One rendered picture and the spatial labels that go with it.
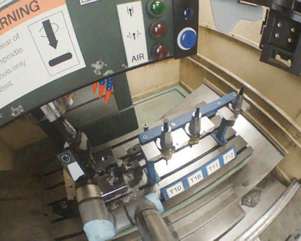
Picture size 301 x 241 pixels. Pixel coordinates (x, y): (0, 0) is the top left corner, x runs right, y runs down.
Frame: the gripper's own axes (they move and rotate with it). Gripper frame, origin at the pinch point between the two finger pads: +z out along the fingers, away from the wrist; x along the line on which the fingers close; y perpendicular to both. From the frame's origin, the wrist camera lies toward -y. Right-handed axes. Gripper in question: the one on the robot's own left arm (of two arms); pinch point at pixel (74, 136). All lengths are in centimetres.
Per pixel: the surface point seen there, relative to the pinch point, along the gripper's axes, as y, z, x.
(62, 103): -19.1, -7.3, 5.0
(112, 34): -34.3, -21.4, 18.5
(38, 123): -17.3, -8.3, -3.1
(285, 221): 124, -110, 130
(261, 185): 58, -50, 86
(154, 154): 2.7, -18.1, 23.0
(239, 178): 52, -36, 71
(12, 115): -29.5, -21.5, 1.6
